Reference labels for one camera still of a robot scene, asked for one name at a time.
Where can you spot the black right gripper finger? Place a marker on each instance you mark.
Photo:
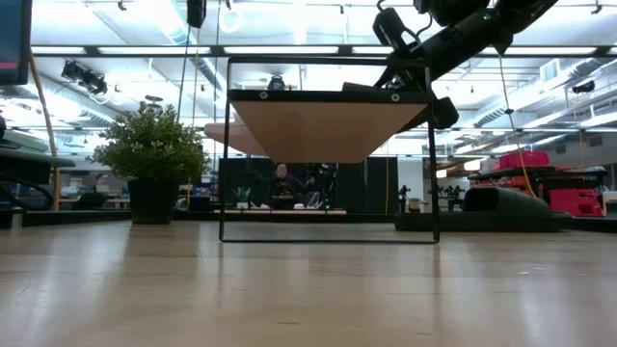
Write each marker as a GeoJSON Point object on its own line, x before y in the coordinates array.
{"type": "Point", "coordinates": [391, 74]}

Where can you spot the background black robot arm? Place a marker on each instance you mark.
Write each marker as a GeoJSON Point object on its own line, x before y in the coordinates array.
{"type": "Point", "coordinates": [320, 185]}

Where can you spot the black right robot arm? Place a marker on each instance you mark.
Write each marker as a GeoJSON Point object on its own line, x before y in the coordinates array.
{"type": "Point", "coordinates": [472, 34]}

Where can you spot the black partition panel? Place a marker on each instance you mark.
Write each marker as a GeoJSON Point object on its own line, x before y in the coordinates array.
{"type": "Point", "coordinates": [376, 183]}

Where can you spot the black ceiling device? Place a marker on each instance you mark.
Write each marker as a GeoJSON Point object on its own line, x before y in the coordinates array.
{"type": "Point", "coordinates": [583, 87]}
{"type": "Point", "coordinates": [276, 83]}

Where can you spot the small black tripod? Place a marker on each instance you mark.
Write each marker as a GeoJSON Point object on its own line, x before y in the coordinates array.
{"type": "Point", "coordinates": [404, 195]}

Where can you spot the red plastic bin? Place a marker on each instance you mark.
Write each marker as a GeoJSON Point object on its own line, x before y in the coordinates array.
{"type": "Point", "coordinates": [576, 202]}
{"type": "Point", "coordinates": [523, 159]}

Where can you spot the person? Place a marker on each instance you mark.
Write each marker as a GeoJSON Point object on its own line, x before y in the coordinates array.
{"type": "Point", "coordinates": [284, 185]}

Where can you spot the light background table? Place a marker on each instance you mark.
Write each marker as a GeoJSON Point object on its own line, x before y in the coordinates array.
{"type": "Point", "coordinates": [284, 211]}

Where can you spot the small background plant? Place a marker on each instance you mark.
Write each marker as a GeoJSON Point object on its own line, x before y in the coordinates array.
{"type": "Point", "coordinates": [241, 195]}

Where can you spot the green plant in black pot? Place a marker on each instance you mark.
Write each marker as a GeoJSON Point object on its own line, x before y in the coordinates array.
{"type": "Point", "coordinates": [152, 144]}

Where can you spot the overhead light bar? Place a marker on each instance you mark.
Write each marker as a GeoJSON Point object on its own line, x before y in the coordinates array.
{"type": "Point", "coordinates": [120, 50]}

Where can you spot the ceiling spotlight cluster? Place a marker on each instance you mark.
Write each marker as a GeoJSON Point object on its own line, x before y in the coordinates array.
{"type": "Point", "coordinates": [84, 77]}

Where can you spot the black office chair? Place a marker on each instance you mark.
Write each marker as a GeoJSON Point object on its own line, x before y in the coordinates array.
{"type": "Point", "coordinates": [90, 200]}

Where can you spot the dark monitor screen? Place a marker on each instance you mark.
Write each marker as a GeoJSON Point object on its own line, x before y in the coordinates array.
{"type": "Point", "coordinates": [14, 38]}

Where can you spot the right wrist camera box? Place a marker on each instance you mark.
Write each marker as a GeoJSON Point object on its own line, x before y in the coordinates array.
{"type": "Point", "coordinates": [390, 26]}

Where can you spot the wooden shelf with black frame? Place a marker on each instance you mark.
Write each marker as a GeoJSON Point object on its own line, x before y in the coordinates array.
{"type": "Point", "coordinates": [328, 130]}

